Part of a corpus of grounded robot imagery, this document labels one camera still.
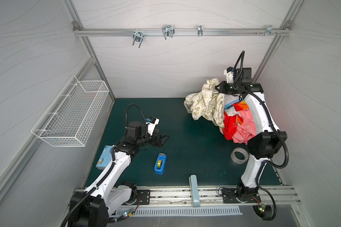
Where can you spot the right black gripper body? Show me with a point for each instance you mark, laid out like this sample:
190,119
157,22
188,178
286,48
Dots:
222,87

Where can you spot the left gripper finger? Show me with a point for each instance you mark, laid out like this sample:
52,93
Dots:
164,137
160,143

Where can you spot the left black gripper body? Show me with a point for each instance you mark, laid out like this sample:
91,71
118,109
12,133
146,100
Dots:
152,141

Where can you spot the cream patterned cloth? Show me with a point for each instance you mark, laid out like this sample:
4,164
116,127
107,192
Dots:
208,103

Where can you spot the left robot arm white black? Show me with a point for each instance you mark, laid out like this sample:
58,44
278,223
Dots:
95,206

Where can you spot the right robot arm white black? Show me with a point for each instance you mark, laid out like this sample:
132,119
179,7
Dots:
268,146

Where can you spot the red multicolour cloth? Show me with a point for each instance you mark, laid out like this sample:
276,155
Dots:
230,110

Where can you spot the pink patterned cloth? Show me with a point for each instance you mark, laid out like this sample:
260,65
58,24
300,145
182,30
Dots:
245,127

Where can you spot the blue tape dispenser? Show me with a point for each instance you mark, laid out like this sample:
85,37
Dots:
159,167

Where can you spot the light blue block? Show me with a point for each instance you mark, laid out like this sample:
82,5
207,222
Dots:
194,191

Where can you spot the small metal hook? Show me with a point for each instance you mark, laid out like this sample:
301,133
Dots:
200,30

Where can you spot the clear tape roll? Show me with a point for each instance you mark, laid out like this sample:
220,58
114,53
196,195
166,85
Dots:
239,155

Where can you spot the white vent strip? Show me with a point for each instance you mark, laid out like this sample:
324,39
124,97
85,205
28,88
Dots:
183,211

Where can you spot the metal u-bolt hook middle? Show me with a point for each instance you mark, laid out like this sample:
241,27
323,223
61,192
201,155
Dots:
168,31

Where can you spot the metal u-bolt hook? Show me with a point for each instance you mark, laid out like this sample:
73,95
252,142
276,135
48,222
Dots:
138,38
168,31

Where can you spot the metal u-bolt hook left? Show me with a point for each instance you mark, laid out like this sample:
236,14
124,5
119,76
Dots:
138,38

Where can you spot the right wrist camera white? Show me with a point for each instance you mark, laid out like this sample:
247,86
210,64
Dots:
229,74

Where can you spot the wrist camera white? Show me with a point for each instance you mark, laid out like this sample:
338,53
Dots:
151,124
229,74

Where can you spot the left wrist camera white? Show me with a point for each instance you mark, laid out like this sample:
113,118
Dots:
151,124

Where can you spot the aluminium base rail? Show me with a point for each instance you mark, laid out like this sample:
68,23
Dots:
212,196

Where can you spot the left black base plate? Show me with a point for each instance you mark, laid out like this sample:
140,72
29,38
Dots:
139,197

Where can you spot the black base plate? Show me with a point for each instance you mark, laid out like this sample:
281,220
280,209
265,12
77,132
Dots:
230,195
139,197

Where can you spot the metal bracket hook right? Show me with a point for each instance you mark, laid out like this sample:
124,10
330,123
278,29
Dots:
268,32

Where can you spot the metal crossbar rail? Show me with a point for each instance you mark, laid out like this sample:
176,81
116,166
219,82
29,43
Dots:
179,32

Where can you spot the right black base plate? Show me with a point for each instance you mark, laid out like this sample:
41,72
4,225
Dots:
230,195

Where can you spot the white wire basket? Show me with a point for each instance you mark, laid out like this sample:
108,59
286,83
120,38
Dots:
70,119

